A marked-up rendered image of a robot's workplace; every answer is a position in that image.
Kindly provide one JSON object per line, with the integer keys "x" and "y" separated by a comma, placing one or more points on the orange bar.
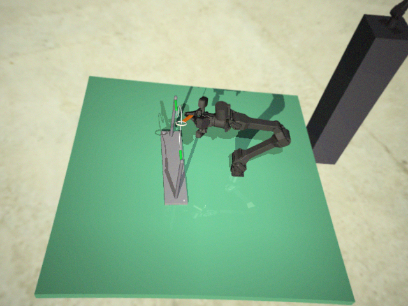
{"x": 185, "y": 120}

